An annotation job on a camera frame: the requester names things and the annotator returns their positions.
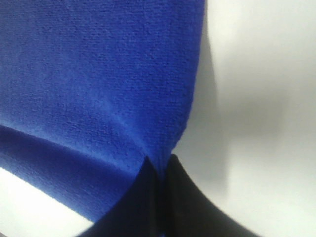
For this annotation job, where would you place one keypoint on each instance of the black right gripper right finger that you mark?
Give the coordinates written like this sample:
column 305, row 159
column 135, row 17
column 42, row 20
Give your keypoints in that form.
column 189, row 213

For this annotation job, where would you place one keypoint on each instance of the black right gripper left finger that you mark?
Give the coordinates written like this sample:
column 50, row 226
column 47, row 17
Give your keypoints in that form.
column 135, row 214

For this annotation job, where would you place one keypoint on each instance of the blue towel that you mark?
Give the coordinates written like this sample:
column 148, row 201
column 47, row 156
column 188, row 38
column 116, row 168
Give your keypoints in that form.
column 88, row 90

